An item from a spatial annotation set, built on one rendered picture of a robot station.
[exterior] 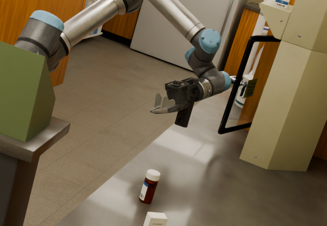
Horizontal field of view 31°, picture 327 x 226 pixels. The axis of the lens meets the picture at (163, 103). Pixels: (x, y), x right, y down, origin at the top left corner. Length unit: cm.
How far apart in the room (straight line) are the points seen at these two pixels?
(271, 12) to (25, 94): 89
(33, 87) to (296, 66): 92
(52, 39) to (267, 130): 84
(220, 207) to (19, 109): 68
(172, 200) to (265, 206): 34
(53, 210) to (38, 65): 176
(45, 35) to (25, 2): 253
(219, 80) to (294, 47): 29
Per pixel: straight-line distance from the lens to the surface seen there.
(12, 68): 184
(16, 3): 438
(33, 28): 198
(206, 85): 209
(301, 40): 214
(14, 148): 186
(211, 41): 204
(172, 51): 736
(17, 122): 187
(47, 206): 348
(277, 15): 214
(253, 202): 194
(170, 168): 197
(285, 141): 224
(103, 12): 221
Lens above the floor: 171
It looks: 17 degrees down
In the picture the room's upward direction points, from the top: 17 degrees clockwise
